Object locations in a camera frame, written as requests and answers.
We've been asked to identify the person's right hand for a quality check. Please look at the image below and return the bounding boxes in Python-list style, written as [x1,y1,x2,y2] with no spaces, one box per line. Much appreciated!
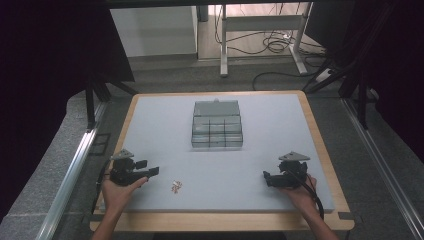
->
[279,174,318,215]

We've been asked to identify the clear plastic compartment box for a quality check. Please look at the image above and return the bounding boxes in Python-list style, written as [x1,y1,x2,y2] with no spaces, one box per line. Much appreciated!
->
[190,98,244,149]

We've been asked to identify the white metal desk frame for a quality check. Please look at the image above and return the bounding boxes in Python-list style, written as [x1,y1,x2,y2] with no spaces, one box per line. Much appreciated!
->
[219,2,313,78]

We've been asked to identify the white cabinet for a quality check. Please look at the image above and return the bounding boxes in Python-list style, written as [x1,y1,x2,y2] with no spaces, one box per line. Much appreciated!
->
[109,5,199,58]

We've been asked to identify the dark curtain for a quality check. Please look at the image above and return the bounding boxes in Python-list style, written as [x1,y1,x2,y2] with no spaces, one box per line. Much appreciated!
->
[0,0,136,223]
[304,0,424,164]

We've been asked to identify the grey foam mat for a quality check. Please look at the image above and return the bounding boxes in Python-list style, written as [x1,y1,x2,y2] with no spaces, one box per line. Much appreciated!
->
[99,93,336,214]

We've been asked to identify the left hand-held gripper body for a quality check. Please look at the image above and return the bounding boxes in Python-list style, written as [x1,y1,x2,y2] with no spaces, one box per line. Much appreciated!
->
[109,148,141,187]

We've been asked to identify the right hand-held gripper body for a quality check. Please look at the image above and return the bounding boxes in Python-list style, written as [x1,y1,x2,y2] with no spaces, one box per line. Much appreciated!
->
[278,151,311,188]

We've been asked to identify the black tripod stand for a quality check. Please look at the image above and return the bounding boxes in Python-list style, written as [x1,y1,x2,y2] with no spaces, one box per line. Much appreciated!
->
[302,3,381,131]
[84,74,140,132]

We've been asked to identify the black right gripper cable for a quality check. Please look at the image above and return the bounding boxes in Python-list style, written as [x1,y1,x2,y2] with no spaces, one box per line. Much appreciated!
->
[286,168,326,221]

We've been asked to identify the white power strip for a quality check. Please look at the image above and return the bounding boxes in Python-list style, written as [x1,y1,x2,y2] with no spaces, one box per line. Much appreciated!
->
[314,67,333,83]

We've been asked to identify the tangle of black floor cables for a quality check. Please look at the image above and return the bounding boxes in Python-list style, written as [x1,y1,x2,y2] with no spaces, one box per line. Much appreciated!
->
[214,4,327,92]

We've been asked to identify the person's left hand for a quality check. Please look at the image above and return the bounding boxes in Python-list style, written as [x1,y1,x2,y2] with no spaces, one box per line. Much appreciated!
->
[101,176,149,215]

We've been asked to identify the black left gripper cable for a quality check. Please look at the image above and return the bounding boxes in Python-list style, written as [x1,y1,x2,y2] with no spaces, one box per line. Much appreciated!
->
[91,158,113,215]

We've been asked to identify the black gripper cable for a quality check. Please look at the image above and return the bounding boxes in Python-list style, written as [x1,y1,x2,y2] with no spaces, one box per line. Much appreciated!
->
[286,168,326,221]
[91,158,113,215]

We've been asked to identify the aluminium rail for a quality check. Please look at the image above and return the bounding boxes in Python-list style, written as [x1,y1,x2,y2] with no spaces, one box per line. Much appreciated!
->
[34,100,108,240]
[340,97,424,240]

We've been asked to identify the wooden table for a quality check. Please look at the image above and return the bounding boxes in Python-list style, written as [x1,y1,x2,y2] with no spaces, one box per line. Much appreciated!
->
[89,89,356,232]

